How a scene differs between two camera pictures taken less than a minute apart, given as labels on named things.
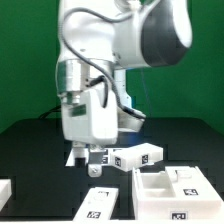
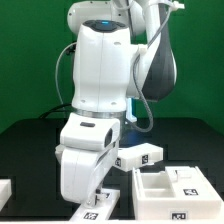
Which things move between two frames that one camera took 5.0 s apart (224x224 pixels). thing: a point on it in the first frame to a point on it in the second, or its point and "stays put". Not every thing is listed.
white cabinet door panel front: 98,204 stays put
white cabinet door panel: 189,183 stays put
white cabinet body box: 176,193 stays put
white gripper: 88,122 to 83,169
